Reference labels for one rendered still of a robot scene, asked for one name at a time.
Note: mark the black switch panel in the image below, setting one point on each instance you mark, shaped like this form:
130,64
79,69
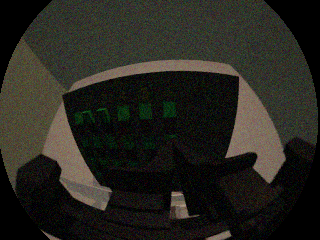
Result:
125,121

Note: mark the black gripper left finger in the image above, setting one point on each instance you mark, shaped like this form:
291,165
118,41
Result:
155,177

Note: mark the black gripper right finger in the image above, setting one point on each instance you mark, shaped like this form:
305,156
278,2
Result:
197,172

